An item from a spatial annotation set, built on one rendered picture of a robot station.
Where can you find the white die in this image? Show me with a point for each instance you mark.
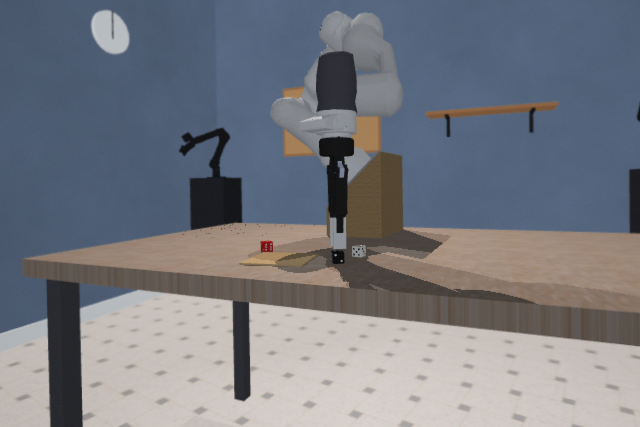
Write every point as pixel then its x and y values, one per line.
pixel 358 251

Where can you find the tan square mat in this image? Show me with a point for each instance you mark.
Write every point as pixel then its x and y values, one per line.
pixel 280 259

